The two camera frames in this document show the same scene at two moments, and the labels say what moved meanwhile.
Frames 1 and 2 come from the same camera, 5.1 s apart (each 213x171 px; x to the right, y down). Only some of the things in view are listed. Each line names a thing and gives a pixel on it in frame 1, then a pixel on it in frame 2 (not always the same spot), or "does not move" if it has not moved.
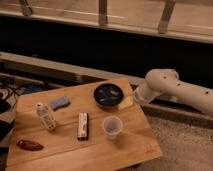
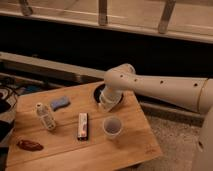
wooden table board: x=97 y=127 does not move
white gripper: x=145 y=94 → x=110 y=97
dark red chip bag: x=28 y=145 does not move
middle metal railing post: x=102 y=12 does not move
